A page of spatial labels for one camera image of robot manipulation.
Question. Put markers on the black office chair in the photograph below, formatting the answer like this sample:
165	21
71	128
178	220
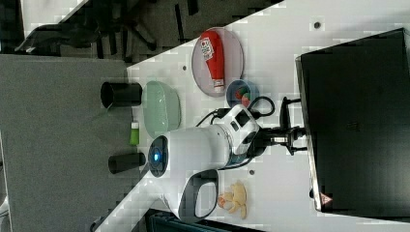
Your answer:
92	22

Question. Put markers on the small blue bowl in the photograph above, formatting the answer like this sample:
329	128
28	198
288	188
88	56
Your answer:
230	99

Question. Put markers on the black toaster oven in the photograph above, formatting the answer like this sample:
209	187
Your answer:
355	106

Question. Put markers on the red green toy fruit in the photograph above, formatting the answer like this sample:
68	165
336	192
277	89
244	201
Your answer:
242	94

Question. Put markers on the green small bottle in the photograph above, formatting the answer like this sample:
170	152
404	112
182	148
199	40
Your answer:
134	135

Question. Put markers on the black cylinder lower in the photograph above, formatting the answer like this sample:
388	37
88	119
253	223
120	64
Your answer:
121	163

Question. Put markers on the grey round plate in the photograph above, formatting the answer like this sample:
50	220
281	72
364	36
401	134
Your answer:
233	63

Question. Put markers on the large mint green bowl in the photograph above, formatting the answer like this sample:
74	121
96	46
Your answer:
161	108

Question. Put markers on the black cylinder cup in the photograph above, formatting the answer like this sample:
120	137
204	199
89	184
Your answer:
121	94

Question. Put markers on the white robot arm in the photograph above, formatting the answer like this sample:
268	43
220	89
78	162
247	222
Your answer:
184	167

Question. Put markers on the red ketchup bottle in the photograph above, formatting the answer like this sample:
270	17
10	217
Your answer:
212	51

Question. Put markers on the dark blue crate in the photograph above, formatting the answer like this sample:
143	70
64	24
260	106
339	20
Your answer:
160	221

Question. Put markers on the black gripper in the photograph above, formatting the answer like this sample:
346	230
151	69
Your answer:
272	137

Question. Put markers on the yellow plush toy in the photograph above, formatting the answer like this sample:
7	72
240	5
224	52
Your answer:
234	200

